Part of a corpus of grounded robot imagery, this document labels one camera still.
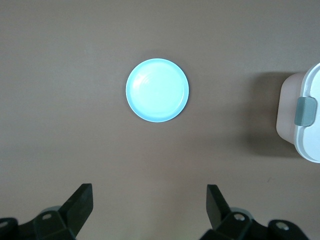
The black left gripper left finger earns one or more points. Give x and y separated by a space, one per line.
62 222

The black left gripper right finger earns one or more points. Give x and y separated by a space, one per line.
225 225

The white lidded storage box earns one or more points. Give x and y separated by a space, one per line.
290 100

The blue round plate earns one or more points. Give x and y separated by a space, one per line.
157 90

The brown table mat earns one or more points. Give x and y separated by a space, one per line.
75 50

